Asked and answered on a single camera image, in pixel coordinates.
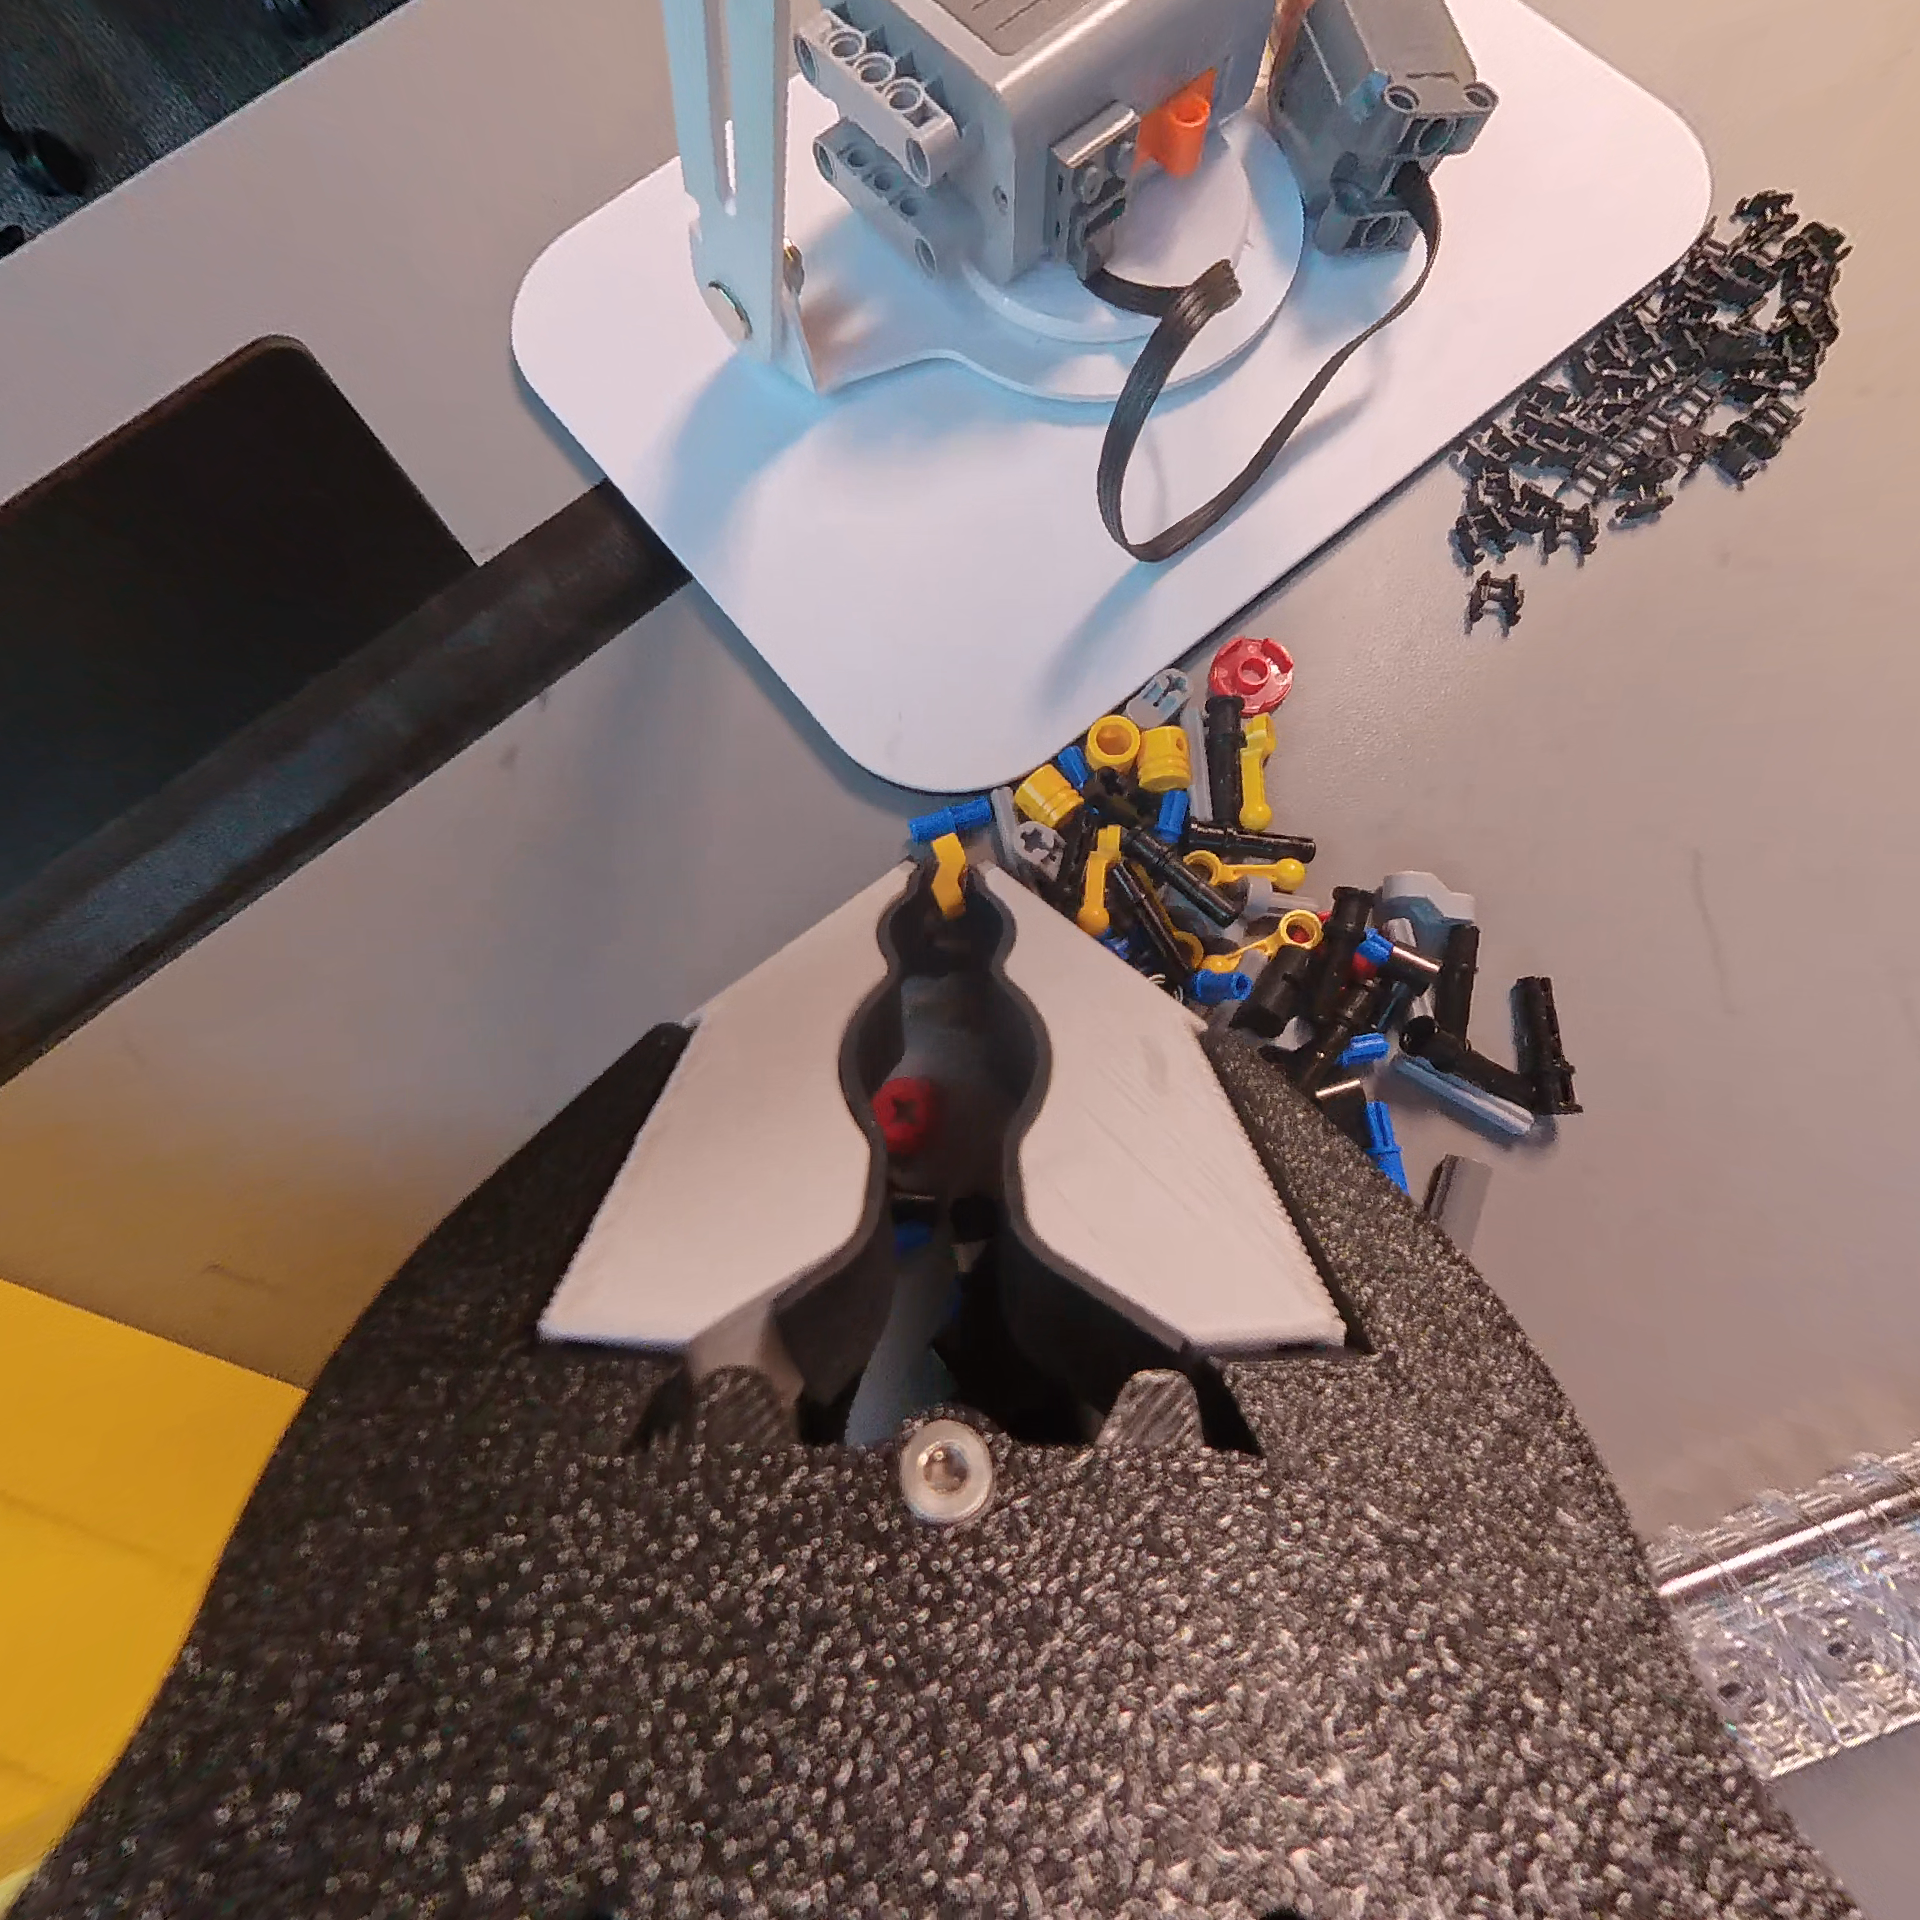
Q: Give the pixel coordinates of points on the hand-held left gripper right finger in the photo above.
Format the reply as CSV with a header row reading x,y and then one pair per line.
x,y
1170,1188

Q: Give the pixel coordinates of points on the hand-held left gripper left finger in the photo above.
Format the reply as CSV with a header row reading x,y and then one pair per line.
x,y
720,1188

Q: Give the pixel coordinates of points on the pile of colourful toy pieces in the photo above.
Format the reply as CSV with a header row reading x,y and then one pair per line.
x,y
1198,869

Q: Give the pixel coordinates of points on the yellow toy crank piece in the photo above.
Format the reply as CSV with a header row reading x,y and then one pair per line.
x,y
948,890

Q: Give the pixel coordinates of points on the grey desk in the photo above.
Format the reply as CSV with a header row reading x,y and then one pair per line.
x,y
1649,898

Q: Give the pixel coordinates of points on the black desk strip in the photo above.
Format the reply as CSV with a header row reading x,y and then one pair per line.
x,y
303,767

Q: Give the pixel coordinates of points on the yellow bin with toy parts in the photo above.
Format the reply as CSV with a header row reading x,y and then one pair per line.
x,y
105,1501

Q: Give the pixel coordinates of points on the clear toy brick grey rod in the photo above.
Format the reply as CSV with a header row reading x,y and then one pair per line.
x,y
1800,1620

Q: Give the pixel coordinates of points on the heap of black toy pins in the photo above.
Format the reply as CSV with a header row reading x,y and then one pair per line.
x,y
1668,407

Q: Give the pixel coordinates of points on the grey toy battery box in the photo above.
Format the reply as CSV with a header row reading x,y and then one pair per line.
x,y
991,119

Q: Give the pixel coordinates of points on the grey toy motor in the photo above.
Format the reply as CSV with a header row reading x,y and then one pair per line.
x,y
1378,105

